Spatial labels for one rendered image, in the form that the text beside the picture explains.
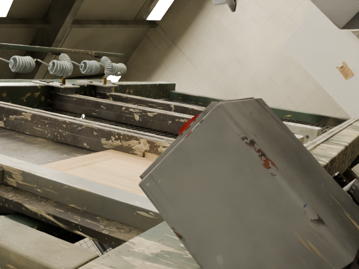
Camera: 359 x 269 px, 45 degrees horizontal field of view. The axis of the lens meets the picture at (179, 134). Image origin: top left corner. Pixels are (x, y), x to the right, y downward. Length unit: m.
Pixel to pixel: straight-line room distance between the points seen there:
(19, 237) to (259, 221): 0.33
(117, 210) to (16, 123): 0.75
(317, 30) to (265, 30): 1.83
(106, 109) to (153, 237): 1.23
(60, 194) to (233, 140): 0.53
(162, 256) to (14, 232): 0.19
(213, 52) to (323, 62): 2.53
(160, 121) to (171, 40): 5.78
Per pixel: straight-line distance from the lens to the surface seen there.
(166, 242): 0.60
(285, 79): 6.50
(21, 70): 1.80
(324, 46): 4.84
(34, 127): 1.41
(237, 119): 0.38
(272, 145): 0.40
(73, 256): 0.55
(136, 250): 0.57
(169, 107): 1.96
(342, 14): 0.39
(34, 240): 0.59
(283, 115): 2.56
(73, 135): 1.30
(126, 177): 0.98
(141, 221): 0.75
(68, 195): 0.84
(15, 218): 0.89
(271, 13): 6.55
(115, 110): 1.77
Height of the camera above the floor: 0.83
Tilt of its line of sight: 14 degrees up
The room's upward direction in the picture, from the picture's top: 39 degrees counter-clockwise
